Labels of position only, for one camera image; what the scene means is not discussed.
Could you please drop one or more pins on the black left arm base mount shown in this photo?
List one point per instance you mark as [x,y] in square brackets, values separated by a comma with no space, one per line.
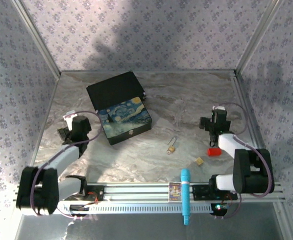
[94,193]

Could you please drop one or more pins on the cyan marker pen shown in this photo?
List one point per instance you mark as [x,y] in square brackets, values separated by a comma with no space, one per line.
[185,195]

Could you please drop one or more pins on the black left base connector block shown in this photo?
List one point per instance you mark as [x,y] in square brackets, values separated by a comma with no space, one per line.
[77,208]

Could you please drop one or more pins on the black box lid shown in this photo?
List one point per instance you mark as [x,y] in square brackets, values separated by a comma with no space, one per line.
[111,91]

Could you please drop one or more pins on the starry night painted box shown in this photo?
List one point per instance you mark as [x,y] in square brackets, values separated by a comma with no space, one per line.
[126,120]

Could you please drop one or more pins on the aluminium mounting rail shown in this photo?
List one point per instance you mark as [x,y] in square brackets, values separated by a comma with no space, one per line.
[136,191]

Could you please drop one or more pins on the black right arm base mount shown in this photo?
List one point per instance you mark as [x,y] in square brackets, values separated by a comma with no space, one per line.
[202,192]

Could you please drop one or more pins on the red cylinder block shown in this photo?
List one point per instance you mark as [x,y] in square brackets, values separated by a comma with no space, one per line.
[214,152]

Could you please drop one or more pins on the small wooden cube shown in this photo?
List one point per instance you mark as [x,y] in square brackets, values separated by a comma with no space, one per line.
[199,161]

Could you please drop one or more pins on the aluminium frame post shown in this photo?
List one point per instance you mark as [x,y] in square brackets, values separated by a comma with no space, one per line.
[36,37]
[259,35]

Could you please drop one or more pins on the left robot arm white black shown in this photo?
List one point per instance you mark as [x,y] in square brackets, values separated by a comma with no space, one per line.
[64,155]

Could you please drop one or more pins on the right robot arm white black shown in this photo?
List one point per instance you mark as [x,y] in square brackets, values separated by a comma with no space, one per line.
[249,172]

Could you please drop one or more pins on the circuit board with green light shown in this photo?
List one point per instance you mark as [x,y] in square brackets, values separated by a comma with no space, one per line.
[219,208]

